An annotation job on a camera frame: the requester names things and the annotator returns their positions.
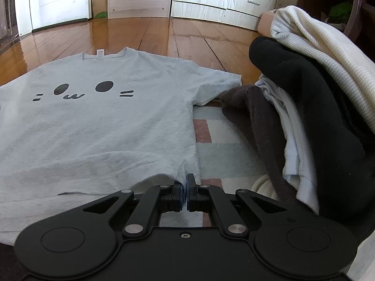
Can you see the brown cardboard box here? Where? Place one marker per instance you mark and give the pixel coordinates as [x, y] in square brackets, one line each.
[99, 0]

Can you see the white door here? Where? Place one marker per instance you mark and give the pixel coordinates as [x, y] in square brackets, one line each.
[58, 3]

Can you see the cream plain folded garment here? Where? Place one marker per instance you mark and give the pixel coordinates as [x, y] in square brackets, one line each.
[262, 187]

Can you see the checked rug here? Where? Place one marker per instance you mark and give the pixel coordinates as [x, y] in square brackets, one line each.
[222, 155]

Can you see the green bag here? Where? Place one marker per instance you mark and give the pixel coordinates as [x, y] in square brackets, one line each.
[341, 10]

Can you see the dark wooden chair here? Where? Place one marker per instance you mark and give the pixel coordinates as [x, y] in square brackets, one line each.
[353, 5]

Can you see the green mat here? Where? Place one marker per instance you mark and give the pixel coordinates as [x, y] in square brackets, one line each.
[101, 15]

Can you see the cream waffle folded sweater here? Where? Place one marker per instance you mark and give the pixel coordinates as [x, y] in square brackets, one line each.
[322, 44]

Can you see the black folded garment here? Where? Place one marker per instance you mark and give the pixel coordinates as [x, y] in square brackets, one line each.
[322, 123]

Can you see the white folded t-shirt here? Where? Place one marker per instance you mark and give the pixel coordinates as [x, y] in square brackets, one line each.
[293, 158]

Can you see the grey printed t-shirt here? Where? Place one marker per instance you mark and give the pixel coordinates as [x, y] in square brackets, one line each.
[102, 128]

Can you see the pink bag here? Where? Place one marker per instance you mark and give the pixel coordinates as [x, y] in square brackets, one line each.
[265, 23]

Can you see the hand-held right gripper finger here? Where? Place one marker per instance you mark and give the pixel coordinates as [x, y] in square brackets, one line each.
[184, 196]
[189, 196]

